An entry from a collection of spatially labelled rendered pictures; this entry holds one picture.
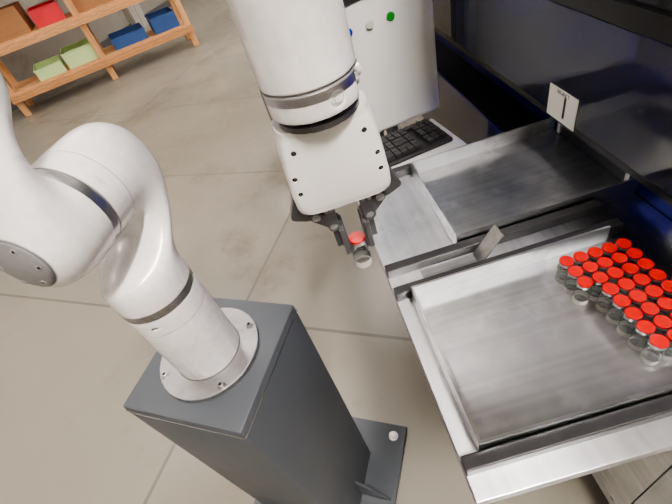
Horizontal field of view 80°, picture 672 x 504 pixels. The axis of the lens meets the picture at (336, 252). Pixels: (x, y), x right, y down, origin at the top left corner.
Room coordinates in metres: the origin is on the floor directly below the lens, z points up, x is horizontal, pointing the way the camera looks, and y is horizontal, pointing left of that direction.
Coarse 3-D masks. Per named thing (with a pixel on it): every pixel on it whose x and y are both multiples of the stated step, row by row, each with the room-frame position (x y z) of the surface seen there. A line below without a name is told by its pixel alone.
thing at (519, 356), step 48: (576, 240) 0.40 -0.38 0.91; (432, 288) 0.42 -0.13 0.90; (480, 288) 0.39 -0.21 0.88; (528, 288) 0.36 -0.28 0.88; (432, 336) 0.32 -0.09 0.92; (480, 336) 0.31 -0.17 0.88; (528, 336) 0.29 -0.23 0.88; (576, 336) 0.26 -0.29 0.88; (480, 384) 0.24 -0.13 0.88; (528, 384) 0.22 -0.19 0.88; (576, 384) 0.20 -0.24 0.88; (624, 384) 0.18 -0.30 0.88; (480, 432) 0.18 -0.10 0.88; (528, 432) 0.16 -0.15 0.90
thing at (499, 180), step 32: (544, 128) 0.74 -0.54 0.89; (416, 160) 0.76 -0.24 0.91; (448, 160) 0.75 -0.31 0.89; (480, 160) 0.72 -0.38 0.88; (512, 160) 0.68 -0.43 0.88; (544, 160) 0.65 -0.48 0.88; (576, 160) 0.62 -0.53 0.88; (448, 192) 0.65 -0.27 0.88; (480, 192) 0.62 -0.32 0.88; (512, 192) 0.59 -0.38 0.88; (544, 192) 0.56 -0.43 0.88; (576, 192) 0.53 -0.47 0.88; (608, 192) 0.49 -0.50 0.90; (448, 224) 0.53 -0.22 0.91; (480, 224) 0.53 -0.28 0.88; (512, 224) 0.49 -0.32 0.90
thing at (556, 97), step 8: (552, 88) 0.65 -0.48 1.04; (552, 96) 0.65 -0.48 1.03; (560, 96) 0.62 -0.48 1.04; (568, 96) 0.60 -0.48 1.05; (552, 104) 0.64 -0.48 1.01; (560, 104) 0.62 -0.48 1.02; (568, 104) 0.60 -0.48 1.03; (576, 104) 0.58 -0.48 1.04; (552, 112) 0.64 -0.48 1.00; (560, 112) 0.62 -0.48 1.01; (568, 112) 0.59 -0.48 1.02; (576, 112) 0.57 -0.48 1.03; (560, 120) 0.61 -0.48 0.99; (568, 120) 0.59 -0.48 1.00
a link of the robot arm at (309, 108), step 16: (352, 80) 0.32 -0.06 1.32; (304, 96) 0.31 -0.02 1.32; (320, 96) 0.31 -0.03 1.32; (336, 96) 0.31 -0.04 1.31; (352, 96) 0.32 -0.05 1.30; (272, 112) 0.33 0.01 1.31; (288, 112) 0.32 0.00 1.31; (304, 112) 0.31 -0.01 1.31; (320, 112) 0.31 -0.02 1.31; (336, 112) 0.31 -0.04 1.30
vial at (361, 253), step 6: (354, 246) 0.34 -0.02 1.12; (360, 246) 0.34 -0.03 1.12; (366, 246) 0.34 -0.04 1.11; (354, 252) 0.34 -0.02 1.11; (360, 252) 0.34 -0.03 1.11; (366, 252) 0.34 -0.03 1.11; (354, 258) 0.35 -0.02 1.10; (360, 258) 0.34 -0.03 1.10; (366, 258) 0.34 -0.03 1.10; (360, 264) 0.34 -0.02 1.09; (366, 264) 0.34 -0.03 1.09
